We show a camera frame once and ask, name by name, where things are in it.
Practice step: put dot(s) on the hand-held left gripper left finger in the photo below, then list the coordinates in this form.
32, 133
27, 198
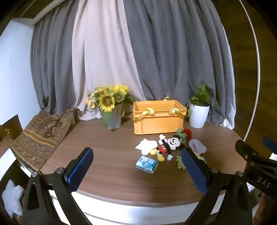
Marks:
79, 168

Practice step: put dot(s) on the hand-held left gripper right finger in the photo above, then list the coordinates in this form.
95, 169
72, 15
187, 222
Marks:
194, 171

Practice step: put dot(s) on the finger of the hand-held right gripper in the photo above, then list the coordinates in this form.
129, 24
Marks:
246, 149
270, 143

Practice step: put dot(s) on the mouse plush toy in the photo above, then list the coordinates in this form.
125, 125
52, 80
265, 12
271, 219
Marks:
165, 147

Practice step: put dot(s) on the orange plastic crate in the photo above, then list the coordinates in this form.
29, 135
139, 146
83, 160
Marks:
158, 123

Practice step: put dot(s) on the green patterned soft cloth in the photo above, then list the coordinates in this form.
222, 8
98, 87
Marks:
199, 157

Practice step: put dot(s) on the green frog plush toy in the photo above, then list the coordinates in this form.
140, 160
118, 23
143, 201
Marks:
180, 162

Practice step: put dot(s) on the white sheer curtain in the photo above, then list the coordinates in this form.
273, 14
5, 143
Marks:
229, 121

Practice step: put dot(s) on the red and green plush toy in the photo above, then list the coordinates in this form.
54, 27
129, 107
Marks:
187, 133

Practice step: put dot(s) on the blue tissue pack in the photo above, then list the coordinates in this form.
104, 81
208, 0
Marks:
147, 164

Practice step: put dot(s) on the brown patterned cloth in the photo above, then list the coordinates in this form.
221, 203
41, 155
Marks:
41, 136

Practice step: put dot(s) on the potted plant in white pot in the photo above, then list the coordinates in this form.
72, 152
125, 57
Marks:
199, 115

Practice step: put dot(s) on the grey ribbed vase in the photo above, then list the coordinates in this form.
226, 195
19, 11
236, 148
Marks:
114, 119

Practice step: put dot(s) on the small orange flower bouquet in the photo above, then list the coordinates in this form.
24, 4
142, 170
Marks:
90, 101

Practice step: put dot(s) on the white fuzzy cloth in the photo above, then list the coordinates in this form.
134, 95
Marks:
13, 196

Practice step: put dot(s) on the sunflower bouquet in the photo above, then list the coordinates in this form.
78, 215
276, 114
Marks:
107, 100

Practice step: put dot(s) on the brown wooden cabinet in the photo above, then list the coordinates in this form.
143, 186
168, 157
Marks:
8, 138

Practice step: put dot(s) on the brown woven basket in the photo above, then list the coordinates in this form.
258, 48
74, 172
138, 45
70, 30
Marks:
128, 109

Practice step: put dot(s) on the grey curtain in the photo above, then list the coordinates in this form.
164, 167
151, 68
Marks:
177, 54
54, 65

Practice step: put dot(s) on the pale pink curtain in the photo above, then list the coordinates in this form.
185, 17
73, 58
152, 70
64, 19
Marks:
101, 54

